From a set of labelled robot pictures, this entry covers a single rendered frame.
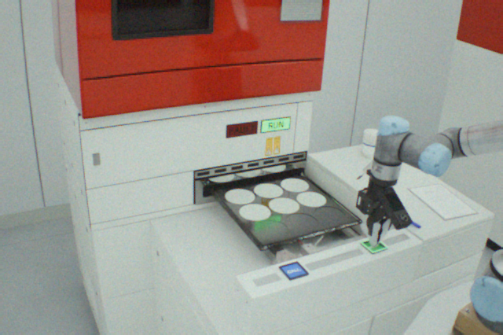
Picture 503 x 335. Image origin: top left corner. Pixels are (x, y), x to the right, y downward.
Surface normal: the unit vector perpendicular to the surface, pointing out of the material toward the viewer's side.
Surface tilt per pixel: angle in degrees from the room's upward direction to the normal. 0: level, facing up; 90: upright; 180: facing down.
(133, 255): 90
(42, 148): 90
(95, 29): 90
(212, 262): 0
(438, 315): 0
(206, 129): 90
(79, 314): 0
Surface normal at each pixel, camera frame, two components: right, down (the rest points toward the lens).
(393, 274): 0.46, 0.42
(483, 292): -0.78, 0.34
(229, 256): 0.05, -0.89
